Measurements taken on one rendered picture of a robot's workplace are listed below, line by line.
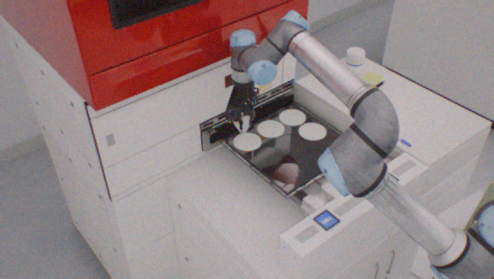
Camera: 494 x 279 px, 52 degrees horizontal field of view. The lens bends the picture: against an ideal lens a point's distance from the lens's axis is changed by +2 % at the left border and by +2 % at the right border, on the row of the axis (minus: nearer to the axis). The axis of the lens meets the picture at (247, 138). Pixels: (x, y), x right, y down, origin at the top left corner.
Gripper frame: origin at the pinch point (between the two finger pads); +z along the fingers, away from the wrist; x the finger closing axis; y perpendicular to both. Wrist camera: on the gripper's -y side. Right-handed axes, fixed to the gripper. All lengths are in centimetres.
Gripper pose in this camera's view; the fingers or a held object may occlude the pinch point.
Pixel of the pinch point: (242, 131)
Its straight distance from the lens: 168.1
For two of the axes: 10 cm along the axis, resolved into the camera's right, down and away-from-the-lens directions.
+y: 3.8, -6.0, 7.0
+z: 0.1, 7.6, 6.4
